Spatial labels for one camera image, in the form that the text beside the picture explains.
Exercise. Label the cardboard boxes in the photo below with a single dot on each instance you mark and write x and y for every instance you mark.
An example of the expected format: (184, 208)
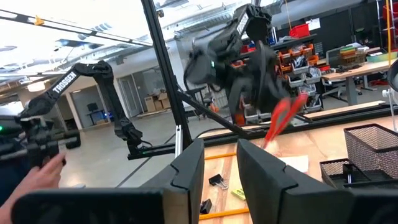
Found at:
(158, 102)

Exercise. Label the red scissors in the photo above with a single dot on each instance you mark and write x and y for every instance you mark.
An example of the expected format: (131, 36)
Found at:
(281, 115)

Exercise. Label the shelf with parts bins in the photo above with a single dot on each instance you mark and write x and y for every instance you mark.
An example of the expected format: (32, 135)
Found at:
(298, 62)

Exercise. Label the wooden background table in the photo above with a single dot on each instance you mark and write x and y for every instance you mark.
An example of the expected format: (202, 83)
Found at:
(357, 71)

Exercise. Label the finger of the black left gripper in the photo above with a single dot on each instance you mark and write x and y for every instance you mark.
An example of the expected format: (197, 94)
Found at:
(281, 88)
(262, 96)

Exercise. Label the yellow-green sticky note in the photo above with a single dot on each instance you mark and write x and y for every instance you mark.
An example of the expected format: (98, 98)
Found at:
(238, 194)

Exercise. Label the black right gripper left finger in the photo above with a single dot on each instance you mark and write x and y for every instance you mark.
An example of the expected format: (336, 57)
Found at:
(186, 174)

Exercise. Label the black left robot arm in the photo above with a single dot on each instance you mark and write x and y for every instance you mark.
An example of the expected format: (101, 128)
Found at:
(230, 40)

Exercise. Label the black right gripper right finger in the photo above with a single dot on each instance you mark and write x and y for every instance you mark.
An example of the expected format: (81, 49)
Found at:
(264, 186)

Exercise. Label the black binder clip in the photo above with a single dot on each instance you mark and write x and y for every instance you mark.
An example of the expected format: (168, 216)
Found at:
(206, 206)
(215, 179)

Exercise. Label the orange pencil with pink eraser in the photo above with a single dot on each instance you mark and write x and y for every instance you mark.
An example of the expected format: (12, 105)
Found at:
(220, 155)
(224, 214)

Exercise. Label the black mesh desk organizer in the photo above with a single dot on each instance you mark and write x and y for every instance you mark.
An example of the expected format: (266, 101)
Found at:
(373, 149)

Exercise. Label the pink sticky note pad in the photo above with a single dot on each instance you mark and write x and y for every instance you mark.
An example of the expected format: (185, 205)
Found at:
(295, 163)

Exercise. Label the red storage bin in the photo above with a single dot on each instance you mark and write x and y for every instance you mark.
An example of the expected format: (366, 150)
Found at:
(300, 31)

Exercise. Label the person's hand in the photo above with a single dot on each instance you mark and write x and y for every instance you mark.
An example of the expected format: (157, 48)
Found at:
(31, 183)

